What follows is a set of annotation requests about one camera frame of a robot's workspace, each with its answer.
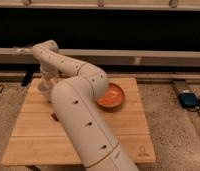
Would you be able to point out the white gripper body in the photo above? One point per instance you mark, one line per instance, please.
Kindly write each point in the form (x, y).
(50, 74)

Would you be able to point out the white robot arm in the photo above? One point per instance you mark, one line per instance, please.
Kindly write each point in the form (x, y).
(73, 100)

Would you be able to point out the orange ceramic bowl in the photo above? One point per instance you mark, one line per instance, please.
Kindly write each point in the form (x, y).
(114, 97)

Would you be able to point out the black table leg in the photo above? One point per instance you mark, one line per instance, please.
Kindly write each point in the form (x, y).
(28, 76)

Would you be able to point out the dark red chili pepper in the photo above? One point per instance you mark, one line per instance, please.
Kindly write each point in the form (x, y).
(54, 117)

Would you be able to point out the blue power adapter box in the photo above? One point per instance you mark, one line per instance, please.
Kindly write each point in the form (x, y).
(188, 100)

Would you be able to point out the long grey metal rail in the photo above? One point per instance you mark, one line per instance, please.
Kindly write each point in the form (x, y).
(110, 57)

